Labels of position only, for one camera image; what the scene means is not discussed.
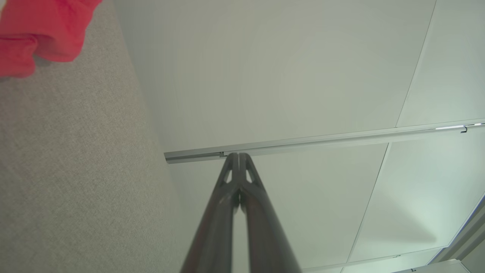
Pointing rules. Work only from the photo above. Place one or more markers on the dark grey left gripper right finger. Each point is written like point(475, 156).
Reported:
point(265, 235)

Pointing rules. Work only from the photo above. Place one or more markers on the grey partition post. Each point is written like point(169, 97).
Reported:
point(322, 141)

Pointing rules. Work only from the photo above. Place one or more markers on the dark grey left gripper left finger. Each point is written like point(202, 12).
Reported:
point(218, 227)

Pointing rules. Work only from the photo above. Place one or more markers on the red shorts with white stripe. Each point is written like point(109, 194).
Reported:
point(45, 26)

